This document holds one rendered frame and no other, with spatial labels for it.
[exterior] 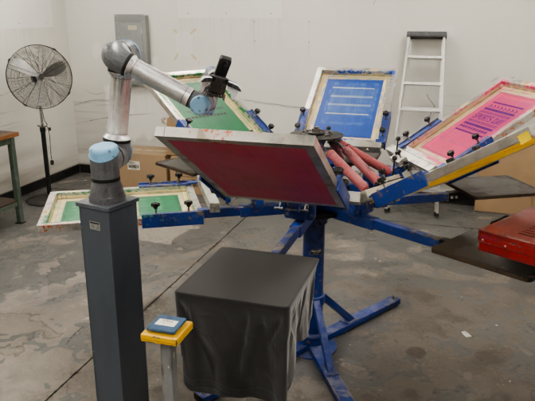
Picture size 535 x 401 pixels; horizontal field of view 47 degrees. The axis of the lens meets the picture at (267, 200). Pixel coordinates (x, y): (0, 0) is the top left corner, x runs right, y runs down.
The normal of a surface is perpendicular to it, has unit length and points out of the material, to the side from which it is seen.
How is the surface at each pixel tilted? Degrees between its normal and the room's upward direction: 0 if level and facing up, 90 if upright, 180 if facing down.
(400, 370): 0
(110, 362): 90
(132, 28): 90
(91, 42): 90
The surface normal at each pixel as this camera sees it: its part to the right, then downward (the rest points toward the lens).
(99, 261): -0.50, 0.25
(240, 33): -0.30, 0.28
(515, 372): 0.00, -0.96
